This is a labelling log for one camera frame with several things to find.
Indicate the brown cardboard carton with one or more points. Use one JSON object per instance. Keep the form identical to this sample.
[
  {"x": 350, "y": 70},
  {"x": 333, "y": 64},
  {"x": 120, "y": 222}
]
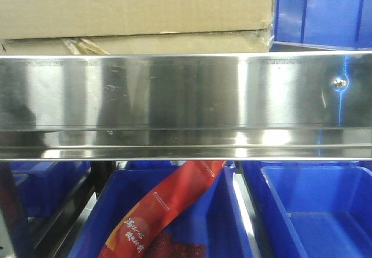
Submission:
[{"x": 73, "y": 27}]

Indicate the blue bin lower centre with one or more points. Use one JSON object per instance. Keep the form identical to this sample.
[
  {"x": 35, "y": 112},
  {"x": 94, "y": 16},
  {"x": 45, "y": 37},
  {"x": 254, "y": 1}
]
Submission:
[{"x": 211, "y": 227}]

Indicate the blue bin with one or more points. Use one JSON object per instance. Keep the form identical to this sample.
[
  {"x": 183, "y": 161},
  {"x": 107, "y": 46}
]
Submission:
[
  {"x": 43, "y": 186},
  {"x": 313, "y": 209},
  {"x": 211, "y": 227},
  {"x": 339, "y": 23}
]

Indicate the red snack bag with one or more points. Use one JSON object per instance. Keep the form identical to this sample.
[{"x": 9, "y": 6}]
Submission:
[{"x": 159, "y": 207}]

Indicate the blue bin lower right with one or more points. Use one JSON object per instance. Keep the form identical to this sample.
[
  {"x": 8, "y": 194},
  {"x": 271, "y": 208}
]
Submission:
[{"x": 313, "y": 209}]

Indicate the blue bin lower left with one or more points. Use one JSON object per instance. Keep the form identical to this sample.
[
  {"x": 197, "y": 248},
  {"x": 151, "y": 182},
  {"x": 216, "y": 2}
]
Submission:
[{"x": 43, "y": 186}]

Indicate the blue bin upper right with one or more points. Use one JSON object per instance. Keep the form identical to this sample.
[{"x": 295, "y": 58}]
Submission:
[{"x": 339, "y": 23}]

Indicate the stainless steel shelf rail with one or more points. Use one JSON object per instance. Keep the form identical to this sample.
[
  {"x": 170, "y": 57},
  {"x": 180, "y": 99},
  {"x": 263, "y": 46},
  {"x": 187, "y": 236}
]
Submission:
[{"x": 245, "y": 106}]

